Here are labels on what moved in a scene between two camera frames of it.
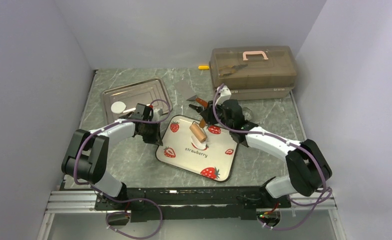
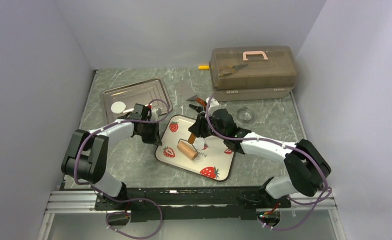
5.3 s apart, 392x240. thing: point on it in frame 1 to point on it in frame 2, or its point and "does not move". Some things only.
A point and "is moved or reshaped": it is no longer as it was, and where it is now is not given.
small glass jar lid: [247, 113] does not move
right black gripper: [208, 115] to [198, 128]
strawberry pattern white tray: [178, 146] does not move
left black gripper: [155, 138] does not move
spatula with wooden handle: [199, 100] does not move
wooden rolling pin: [198, 129] is moved or reshaped
